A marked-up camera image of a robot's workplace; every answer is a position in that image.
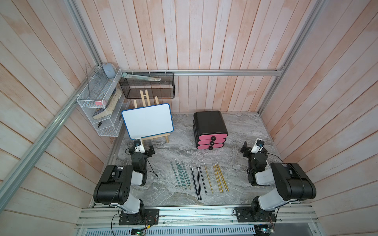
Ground yellow pencil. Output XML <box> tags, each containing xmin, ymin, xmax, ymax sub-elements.
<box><xmin>204</xmin><ymin>164</ymin><xmax>214</xmax><ymax>194</ymax></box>
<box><xmin>217</xmin><ymin>162</ymin><xmax>229</xmax><ymax>192</ymax></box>
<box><xmin>212</xmin><ymin>163</ymin><xmax>222</xmax><ymax>193</ymax></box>
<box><xmin>216</xmin><ymin>162</ymin><xmax>228</xmax><ymax>192</ymax></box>
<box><xmin>215</xmin><ymin>163</ymin><xmax>224</xmax><ymax>193</ymax></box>

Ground black drawer cabinet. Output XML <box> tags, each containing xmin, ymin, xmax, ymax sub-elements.
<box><xmin>193</xmin><ymin>111</ymin><xmax>228</xmax><ymax>147</ymax></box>

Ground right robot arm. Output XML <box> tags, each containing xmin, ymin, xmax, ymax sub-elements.
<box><xmin>235</xmin><ymin>138</ymin><xmax>317</xmax><ymax>222</ymax></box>

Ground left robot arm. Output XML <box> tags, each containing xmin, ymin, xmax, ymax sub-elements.
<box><xmin>93</xmin><ymin>145</ymin><xmax>155</xmax><ymax>221</ymax></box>

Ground pink bottom drawer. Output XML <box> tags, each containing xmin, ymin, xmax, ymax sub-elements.
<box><xmin>197</xmin><ymin>143</ymin><xmax>224</xmax><ymax>150</ymax></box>

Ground green pencil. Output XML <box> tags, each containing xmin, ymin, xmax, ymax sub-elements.
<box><xmin>169</xmin><ymin>160</ymin><xmax>182</xmax><ymax>187</ymax></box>
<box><xmin>181</xmin><ymin>161</ymin><xmax>192</xmax><ymax>189</ymax></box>
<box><xmin>175</xmin><ymin>160</ymin><xmax>187</xmax><ymax>191</ymax></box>
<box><xmin>179</xmin><ymin>164</ymin><xmax>191</xmax><ymax>188</ymax></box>
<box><xmin>177</xmin><ymin>163</ymin><xmax>188</xmax><ymax>190</ymax></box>

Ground book on shelf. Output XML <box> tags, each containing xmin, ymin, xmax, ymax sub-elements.
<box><xmin>93</xmin><ymin>87</ymin><xmax>123</xmax><ymax>120</ymax></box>

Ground green white ruler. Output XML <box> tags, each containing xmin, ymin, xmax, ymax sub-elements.
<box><xmin>122</xmin><ymin>72</ymin><xmax>161</xmax><ymax>82</ymax></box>

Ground grey round speaker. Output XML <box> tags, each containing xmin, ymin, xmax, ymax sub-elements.
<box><xmin>102</xmin><ymin>63</ymin><xmax>117</xmax><ymax>80</ymax></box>

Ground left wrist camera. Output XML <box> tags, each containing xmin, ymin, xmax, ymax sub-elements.
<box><xmin>133</xmin><ymin>139</ymin><xmax>145</xmax><ymax>153</ymax></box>

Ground white board blue frame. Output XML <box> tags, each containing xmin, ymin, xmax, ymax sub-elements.
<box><xmin>122</xmin><ymin>103</ymin><xmax>174</xmax><ymax>140</ymax></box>

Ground white wire wall shelf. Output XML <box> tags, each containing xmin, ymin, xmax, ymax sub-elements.
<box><xmin>77</xmin><ymin>66</ymin><xmax>130</xmax><ymax>137</ymax></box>

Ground black mesh wall basket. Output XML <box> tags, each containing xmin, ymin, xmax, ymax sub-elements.
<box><xmin>120</xmin><ymin>72</ymin><xmax>175</xmax><ymax>99</ymax></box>

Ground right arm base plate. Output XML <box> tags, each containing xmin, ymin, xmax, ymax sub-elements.
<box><xmin>233</xmin><ymin>206</ymin><xmax>276</xmax><ymax>223</ymax></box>

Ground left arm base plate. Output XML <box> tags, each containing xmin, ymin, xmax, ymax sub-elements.
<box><xmin>119</xmin><ymin>208</ymin><xmax>159</xmax><ymax>226</ymax></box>

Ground aluminium mounting rail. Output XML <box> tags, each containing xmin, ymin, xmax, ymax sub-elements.
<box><xmin>73</xmin><ymin>204</ymin><xmax>325</xmax><ymax>236</ymax></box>

